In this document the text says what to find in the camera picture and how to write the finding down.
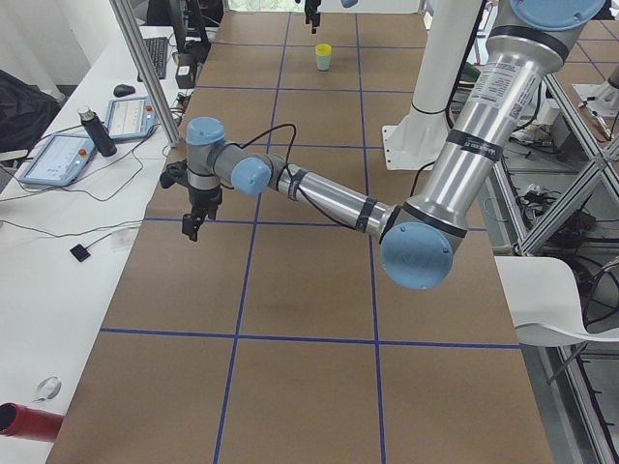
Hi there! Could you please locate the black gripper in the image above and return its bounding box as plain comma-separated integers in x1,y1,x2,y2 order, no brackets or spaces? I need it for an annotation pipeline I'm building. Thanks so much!
182,186,222,242
304,0,321,34

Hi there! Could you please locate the yellow plastic cup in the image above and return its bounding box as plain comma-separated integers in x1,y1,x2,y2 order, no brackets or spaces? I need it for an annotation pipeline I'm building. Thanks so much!
314,43,332,57

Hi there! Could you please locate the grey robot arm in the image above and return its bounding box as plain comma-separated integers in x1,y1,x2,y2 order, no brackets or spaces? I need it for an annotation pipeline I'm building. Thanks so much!
179,1,603,290

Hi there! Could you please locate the light green plastic cup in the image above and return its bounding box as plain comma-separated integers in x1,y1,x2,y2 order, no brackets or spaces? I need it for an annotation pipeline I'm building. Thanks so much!
315,53,331,72

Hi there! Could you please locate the small black square device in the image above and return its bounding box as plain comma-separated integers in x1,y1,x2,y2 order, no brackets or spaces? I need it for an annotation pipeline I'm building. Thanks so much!
70,244,91,262

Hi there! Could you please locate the far blue teach pendant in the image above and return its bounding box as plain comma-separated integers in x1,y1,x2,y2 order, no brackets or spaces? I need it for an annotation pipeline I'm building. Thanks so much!
104,97,158,142

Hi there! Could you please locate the blue teach pendant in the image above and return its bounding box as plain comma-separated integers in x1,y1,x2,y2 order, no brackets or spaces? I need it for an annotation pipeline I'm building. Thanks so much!
104,97,158,142
18,134,96,187

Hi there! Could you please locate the black water bottle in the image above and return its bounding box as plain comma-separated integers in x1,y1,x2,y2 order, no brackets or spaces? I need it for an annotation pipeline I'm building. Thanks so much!
77,106,117,157

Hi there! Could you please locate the black box on desk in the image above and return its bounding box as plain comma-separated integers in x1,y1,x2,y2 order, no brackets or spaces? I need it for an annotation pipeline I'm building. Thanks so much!
175,53,197,90

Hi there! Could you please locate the near blue teach pendant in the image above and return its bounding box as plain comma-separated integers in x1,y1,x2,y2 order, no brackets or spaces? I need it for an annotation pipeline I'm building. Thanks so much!
18,134,96,187

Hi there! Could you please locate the black computer mouse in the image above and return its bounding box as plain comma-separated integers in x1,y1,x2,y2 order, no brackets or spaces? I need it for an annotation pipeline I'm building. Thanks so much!
113,84,135,98

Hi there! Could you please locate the black keyboard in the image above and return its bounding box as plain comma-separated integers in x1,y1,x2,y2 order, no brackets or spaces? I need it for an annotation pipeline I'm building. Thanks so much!
143,37,168,79

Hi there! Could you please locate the clear tape roll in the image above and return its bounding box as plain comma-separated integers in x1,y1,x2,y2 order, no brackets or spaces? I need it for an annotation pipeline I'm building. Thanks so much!
32,376,62,403

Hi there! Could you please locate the red cylinder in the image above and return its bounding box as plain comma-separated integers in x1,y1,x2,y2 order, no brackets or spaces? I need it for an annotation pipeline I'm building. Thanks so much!
1,402,65,443

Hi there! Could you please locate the white plastic chair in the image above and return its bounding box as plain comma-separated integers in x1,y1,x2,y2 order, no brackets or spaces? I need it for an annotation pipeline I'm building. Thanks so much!
495,256,618,347

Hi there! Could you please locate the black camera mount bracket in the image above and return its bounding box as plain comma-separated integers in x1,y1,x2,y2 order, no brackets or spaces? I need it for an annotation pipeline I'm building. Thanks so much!
159,159,189,189

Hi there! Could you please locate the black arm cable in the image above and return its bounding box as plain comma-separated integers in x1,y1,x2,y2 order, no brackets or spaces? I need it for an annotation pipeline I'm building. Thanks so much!
220,123,388,231

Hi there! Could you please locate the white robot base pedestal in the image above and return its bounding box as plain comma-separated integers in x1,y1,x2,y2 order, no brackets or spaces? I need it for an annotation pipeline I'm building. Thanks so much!
382,1,474,170

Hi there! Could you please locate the aluminium frame post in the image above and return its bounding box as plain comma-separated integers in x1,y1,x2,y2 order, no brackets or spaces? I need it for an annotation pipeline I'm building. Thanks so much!
109,0,181,148

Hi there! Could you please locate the aluminium frame rack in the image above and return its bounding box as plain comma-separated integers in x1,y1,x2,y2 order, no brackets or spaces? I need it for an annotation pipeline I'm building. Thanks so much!
480,63,618,463

